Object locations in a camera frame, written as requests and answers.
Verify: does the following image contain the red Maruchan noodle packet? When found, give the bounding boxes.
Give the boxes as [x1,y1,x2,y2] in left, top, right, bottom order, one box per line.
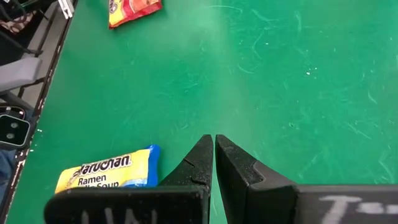
[108,0,164,30]

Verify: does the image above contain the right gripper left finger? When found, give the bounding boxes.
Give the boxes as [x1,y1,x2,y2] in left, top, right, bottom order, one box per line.
[43,133,215,224]

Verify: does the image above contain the blue Maruchan noodle packet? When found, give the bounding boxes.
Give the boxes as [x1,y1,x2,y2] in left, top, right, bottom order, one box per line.
[54,144,162,194]

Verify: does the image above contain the black smartphone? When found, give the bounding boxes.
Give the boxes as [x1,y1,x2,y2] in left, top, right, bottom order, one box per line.
[0,113,32,150]

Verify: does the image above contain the silver corner bracket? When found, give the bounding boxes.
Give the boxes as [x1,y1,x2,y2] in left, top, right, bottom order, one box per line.
[57,0,76,19]

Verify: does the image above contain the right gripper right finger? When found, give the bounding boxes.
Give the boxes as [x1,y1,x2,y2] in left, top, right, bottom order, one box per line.
[215,134,398,224]

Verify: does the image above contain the person's leg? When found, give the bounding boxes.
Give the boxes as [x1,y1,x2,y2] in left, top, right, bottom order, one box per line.
[0,149,17,203]

